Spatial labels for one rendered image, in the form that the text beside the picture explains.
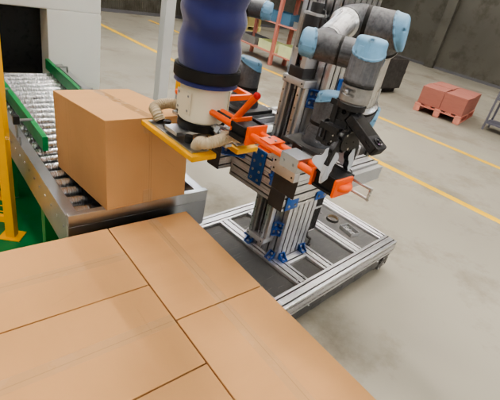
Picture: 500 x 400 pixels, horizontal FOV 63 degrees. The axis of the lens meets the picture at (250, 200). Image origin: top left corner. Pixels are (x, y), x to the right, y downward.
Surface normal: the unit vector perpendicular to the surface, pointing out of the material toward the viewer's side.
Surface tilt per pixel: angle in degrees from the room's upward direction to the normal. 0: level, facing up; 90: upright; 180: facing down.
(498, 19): 90
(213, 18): 70
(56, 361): 0
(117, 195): 83
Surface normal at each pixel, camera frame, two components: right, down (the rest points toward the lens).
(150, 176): 0.65, 0.38
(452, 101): -0.65, 0.26
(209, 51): 0.06, 0.25
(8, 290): 0.20, -0.85
